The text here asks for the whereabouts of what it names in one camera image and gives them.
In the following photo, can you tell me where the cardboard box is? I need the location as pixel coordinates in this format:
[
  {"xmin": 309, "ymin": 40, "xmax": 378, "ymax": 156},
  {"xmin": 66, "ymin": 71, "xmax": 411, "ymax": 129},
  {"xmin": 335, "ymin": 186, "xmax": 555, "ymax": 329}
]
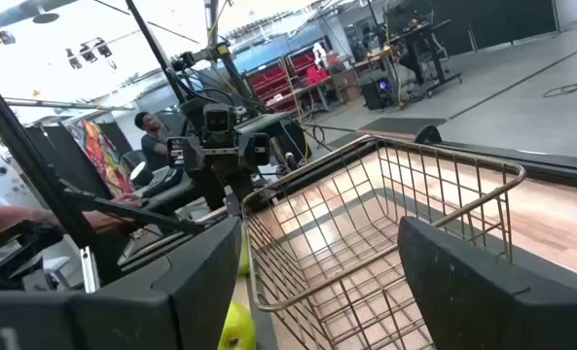
[{"xmin": 331, "ymin": 67, "xmax": 362, "ymax": 103}]

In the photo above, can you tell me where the colourful patterned cloth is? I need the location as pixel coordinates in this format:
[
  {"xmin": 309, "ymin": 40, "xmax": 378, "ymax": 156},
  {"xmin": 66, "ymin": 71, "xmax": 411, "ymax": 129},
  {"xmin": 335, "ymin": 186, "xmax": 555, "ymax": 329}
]
[{"xmin": 66, "ymin": 120, "xmax": 134, "ymax": 196}]

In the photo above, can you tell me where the yellow-green apple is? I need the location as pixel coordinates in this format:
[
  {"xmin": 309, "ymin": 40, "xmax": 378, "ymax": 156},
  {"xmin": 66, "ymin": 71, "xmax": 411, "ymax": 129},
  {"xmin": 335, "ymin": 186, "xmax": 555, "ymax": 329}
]
[{"xmin": 218, "ymin": 299, "xmax": 257, "ymax": 350}]

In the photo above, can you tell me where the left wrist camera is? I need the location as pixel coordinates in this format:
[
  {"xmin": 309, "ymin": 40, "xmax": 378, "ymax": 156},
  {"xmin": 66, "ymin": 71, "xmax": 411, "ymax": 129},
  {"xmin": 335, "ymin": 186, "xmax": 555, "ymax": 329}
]
[{"xmin": 202, "ymin": 102, "xmax": 238, "ymax": 135}]

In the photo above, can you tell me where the black computer tower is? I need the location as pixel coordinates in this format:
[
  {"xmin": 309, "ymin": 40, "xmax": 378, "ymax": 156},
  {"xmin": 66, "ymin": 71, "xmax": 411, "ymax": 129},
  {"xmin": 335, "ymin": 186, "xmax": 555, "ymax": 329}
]
[{"xmin": 359, "ymin": 75, "xmax": 396, "ymax": 111}]

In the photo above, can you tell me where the red bin shelf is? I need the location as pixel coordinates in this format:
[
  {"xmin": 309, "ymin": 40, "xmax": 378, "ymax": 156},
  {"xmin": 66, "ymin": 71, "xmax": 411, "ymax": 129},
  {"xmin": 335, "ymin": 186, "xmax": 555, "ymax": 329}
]
[
  {"xmin": 287, "ymin": 46, "xmax": 341, "ymax": 87},
  {"xmin": 246, "ymin": 65, "xmax": 297, "ymax": 116}
]

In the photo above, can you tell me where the black hazard-striped floor mat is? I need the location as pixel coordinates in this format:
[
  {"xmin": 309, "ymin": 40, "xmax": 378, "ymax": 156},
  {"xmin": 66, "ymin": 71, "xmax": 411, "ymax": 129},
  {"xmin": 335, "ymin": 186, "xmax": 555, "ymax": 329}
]
[{"xmin": 358, "ymin": 116, "xmax": 449, "ymax": 145}]

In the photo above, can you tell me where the black aluminium post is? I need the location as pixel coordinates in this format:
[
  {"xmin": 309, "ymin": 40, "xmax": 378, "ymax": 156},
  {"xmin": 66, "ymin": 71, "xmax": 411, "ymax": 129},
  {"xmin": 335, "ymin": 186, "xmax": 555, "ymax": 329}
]
[{"xmin": 0, "ymin": 62, "xmax": 124, "ymax": 288}]

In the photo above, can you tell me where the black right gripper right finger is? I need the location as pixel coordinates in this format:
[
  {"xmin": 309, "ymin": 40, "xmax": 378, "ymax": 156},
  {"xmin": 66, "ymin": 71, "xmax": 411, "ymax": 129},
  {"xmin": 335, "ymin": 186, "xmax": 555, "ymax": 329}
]
[{"xmin": 397, "ymin": 216, "xmax": 577, "ymax": 350}]

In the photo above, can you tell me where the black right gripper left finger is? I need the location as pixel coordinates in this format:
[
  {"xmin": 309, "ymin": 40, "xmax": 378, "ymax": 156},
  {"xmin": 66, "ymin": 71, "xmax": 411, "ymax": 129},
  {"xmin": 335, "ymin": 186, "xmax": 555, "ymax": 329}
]
[{"xmin": 0, "ymin": 216, "xmax": 243, "ymax": 350}]

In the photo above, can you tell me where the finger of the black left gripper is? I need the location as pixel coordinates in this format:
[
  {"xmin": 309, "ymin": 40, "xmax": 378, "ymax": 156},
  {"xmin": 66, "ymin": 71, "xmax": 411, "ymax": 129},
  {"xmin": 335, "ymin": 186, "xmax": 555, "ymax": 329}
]
[
  {"xmin": 193, "ymin": 167, "xmax": 226, "ymax": 211},
  {"xmin": 227, "ymin": 169, "xmax": 255, "ymax": 203}
]

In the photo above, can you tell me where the black workstation desk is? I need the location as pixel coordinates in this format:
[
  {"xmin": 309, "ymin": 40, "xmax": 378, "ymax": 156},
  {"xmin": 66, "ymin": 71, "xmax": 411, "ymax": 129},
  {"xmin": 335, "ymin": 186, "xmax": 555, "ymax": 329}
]
[{"xmin": 384, "ymin": 0, "xmax": 464, "ymax": 98}]

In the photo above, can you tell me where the gold wire basket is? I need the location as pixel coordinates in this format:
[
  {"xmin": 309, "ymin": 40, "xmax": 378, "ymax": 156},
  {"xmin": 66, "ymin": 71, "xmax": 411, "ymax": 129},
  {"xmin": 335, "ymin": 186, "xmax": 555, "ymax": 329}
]
[{"xmin": 241, "ymin": 134, "xmax": 527, "ymax": 350}]

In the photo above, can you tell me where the person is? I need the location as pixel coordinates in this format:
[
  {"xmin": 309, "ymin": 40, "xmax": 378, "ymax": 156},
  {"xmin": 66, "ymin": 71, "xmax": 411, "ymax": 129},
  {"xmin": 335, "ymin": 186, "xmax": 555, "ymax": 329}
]
[{"xmin": 133, "ymin": 110, "xmax": 172, "ymax": 172}]

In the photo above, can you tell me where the black floor cable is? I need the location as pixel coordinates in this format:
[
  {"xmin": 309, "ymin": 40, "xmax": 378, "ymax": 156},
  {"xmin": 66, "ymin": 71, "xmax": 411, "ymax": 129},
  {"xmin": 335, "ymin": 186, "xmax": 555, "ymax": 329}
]
[{"xmin": 542, "ymin": 76, "xmax": 577, "ymax": 99}]

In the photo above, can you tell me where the black aluminium table frame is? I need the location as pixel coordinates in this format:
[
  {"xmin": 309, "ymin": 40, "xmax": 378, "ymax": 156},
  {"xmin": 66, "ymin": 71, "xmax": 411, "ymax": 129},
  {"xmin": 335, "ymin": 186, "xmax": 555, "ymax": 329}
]
[{"xmin": 241, "ymin": 138, "xmax": 577, "ymax": 193}]

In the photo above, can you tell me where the green apple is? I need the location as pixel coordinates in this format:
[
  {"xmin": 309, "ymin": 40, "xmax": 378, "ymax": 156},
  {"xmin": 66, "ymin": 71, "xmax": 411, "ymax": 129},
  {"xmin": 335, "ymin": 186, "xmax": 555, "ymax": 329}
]
[{"xmin": 237, "ymin": 231, "xmax": 251, "ymax": 277}]

